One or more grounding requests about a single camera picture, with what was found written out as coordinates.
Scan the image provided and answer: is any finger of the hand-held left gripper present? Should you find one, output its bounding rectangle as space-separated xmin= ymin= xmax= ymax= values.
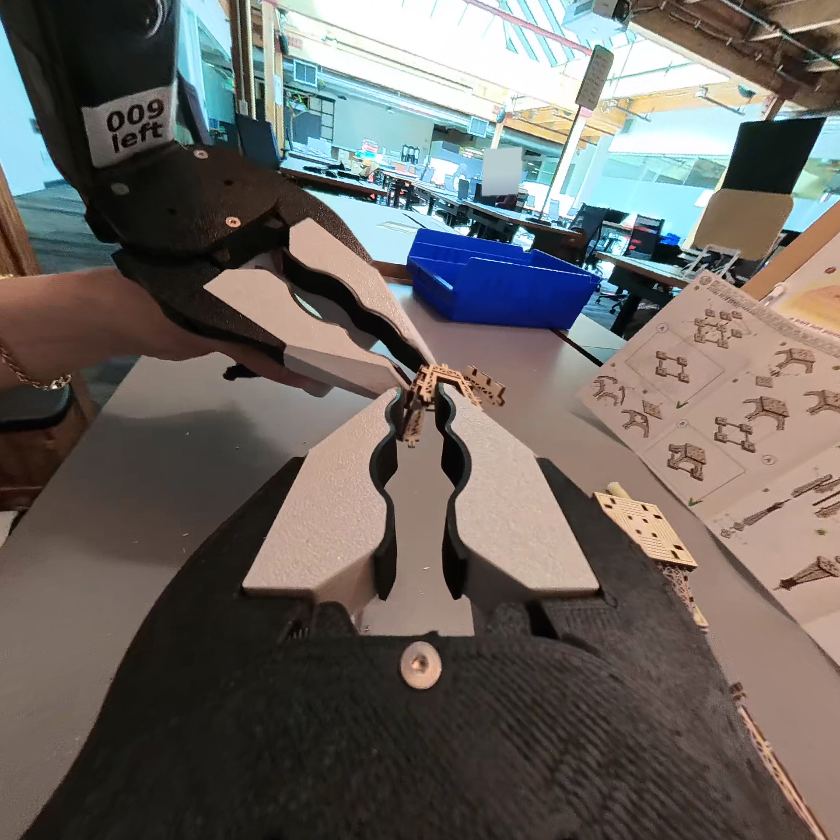
xmin=203 ymin=256 xmax=409 ymax=400
xmin=281 ymin=218 xmax=435 ymax=376

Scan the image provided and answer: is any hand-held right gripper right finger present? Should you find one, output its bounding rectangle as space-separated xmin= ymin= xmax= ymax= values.
xmin=436 ymin=386 xmax=599 ymax=624

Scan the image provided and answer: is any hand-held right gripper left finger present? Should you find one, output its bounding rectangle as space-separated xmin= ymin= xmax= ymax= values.
xmin=243 ymin=387 xmax=403 ymax=624

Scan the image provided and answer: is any small wooden lattice assembly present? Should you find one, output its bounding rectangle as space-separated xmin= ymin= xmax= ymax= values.
xmin=395 ymin=363 xmax=508 ymax=449

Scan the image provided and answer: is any grey desk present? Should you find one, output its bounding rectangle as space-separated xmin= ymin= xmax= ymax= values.
xmin=0 ymin=281 xmax=840 ymax=840

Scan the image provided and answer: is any person's left hand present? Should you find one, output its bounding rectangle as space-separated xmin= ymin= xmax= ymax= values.
xmin=71 ymin=268 xmax=326 ymax=396

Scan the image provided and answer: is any white table with wooden edge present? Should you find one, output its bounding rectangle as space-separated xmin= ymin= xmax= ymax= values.
xmin=305 ymin=189 xmax=473 ymax=284

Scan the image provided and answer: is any black high-back chair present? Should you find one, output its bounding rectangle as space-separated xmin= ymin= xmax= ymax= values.
xmin=234 ymin=113 xmax=283 ymax=173
xmin=178 ymin=72 xmax=215 ymax=147

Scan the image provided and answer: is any wooden tower base model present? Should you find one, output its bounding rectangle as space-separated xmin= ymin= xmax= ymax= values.
xmin=592 ymin=482 xmax=711 ymax=632

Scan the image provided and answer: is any blue plastic bin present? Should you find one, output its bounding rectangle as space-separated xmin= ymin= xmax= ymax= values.
xmin=406 ymin=227 xmax=602 ymax=331

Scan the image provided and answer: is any diagram instruction sheet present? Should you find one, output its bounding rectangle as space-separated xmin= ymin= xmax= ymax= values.
xmin=576 ymin=272 xmax=840 ymax=647

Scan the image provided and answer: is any black mesh office chair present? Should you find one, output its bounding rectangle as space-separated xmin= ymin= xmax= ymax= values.
xmin=579 ymin=205 xmax=614 ymax=266

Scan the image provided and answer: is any black chair armrest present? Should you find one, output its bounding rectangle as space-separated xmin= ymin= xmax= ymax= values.
xmin=0 ymin=384 xmax=73 ymax=434

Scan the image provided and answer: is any flat wooden puzzle strip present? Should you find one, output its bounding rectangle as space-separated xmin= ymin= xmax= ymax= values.
xmin=727 ymin=682 xmax=831 ymax=840

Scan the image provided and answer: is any black red office chair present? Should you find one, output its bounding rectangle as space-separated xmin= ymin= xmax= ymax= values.
xmin=623 ymin=213 xmax=668 ymax=260

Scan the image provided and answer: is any white metal stand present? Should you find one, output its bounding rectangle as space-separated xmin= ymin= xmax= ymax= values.
xmin=682 ymin=244 xmax=744 ymax=284

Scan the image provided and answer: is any white projector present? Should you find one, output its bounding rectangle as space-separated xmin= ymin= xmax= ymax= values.
xmin=562 ymin=0 xmax=634 ymax=42

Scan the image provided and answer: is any brown cardboard board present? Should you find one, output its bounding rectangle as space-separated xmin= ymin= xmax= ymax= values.
xmin=742 ymin=200 xmax=840 ymax=303

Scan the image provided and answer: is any beige rounded panel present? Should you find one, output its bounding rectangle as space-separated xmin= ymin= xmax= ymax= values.
xmin=694 ymin=187 xmax=796 ymax=265

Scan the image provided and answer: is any colour illustrated instruction sheet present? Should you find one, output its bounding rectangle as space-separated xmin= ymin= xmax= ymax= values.
xmin=764 ymin=230 xmax=840 ymax=342

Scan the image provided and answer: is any black rectangular panel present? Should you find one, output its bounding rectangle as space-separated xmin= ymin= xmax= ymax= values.
xmin=721 ymin=117 xmax=829 ymax=196

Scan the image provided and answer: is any gold chain bracelet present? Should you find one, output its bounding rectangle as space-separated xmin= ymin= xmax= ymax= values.
xmin=0 ymin=344 xmax=73 ymax=392

